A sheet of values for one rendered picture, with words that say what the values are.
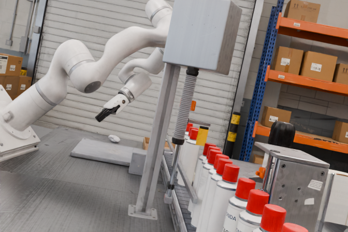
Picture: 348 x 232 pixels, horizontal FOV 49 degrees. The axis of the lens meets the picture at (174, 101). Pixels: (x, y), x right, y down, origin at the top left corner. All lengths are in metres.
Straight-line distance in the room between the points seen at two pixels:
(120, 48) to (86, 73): 0.17
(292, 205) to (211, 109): 4.77
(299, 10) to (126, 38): 3.72
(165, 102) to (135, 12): 4.62
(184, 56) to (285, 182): 0.46
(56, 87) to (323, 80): 3.87
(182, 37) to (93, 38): 4.78
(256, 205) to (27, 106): 1.11
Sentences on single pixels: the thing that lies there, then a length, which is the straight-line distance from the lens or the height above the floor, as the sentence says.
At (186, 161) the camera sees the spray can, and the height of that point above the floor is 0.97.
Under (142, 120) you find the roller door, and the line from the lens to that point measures 5.61.
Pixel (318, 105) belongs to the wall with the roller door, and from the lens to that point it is 5.82.
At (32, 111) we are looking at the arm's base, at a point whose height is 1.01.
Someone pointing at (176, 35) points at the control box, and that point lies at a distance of 1.08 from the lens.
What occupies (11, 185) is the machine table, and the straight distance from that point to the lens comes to 1.29.
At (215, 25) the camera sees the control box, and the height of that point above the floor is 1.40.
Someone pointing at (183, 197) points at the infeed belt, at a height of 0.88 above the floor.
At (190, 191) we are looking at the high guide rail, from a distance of 1.05.
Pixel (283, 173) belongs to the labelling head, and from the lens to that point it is 0.77.
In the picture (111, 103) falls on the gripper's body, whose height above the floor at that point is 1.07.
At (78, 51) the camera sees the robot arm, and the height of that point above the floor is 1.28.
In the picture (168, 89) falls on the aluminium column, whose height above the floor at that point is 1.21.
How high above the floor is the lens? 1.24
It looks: 3 degrees down
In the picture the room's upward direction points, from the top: 12 degrees clockwise
